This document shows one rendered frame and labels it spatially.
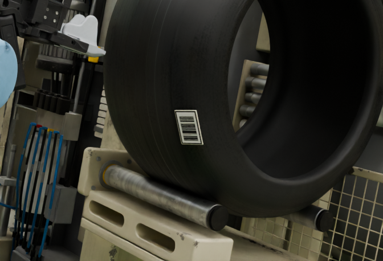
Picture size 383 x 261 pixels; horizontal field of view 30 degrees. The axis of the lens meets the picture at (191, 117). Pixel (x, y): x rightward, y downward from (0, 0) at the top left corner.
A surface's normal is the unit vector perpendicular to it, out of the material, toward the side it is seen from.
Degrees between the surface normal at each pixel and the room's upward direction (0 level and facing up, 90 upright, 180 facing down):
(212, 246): 90
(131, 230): 90
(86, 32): 90
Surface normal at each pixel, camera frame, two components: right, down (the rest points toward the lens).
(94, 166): 0.62, 0.15
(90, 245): -0.77, -0.11
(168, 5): -0.71, -0.32
